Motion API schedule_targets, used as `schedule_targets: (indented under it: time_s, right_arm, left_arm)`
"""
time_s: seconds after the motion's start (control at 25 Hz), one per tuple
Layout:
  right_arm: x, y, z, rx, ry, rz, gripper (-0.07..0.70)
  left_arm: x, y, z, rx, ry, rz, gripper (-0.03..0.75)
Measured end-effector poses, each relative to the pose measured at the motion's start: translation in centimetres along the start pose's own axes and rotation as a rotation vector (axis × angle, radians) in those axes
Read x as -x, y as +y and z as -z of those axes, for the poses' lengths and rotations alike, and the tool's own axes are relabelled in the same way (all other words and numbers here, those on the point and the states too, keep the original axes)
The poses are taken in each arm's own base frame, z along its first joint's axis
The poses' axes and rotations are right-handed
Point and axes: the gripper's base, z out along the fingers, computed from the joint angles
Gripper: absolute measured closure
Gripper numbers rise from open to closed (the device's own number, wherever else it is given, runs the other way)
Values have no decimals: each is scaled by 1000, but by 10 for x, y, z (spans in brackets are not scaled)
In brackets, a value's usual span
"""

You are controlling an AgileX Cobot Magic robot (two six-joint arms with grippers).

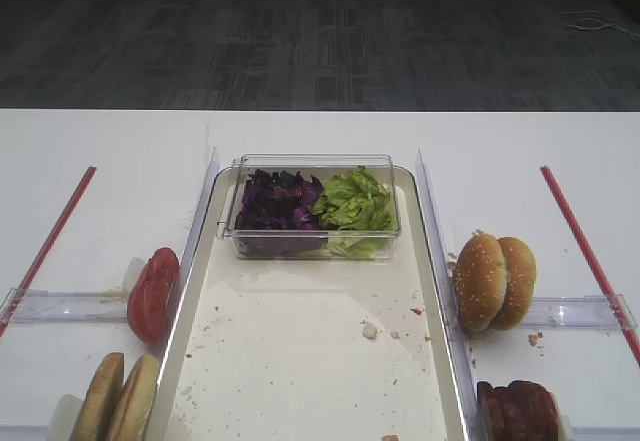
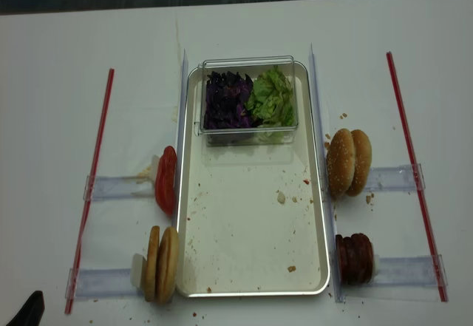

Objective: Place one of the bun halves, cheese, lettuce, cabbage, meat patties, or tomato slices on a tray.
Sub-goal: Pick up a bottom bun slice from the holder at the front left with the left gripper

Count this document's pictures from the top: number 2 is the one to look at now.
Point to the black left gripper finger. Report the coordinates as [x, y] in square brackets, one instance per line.
[31, 312]

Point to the bun half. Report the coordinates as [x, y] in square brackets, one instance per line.
[149, 277]
[167, 263]

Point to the clear tomato feeder track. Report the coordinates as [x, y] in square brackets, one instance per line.
[110, 188]

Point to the red tomato slices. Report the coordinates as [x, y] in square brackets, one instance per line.
[164, 181]

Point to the white tomato pusher block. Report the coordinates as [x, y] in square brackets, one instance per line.
[147, 179]

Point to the shredded green lettuce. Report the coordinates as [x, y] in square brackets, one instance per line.
[271, 109]

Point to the stack of meat patties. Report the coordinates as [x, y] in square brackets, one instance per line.
[356, 262]

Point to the clear bun bottom feeder track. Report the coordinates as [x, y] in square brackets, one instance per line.
[98, 284]

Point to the white bun bottom pusher block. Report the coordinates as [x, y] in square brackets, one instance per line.
[138, 270]

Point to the white rectangular metal tray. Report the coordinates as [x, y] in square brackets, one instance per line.
[251, 218]

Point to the shredded purple cabbage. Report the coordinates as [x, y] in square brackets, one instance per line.
[226, 117]

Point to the clear plastic salad box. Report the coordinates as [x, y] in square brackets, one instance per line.
[245, 66]

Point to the sesame bun top front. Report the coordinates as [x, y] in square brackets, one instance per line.
[340, 162]

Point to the sesame bun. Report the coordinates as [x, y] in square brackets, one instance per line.
[340, 162]
[363, 160]

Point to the sesame bun top rear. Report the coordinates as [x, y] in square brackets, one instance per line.
[363, 160]

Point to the clear patty feeder track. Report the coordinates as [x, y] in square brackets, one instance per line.
[407, 279]

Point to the clear sesame bun feeder track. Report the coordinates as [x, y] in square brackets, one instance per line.
[406, 178]

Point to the left red guide rail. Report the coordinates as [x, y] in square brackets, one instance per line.
[94, 165]

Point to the red guide rail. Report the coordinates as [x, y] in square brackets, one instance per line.
[94, 165]
[439, 274]

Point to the clear left tray divider rail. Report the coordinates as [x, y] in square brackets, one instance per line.
[181, 119]

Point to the right red guide rail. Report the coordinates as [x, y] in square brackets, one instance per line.
[439, 274]

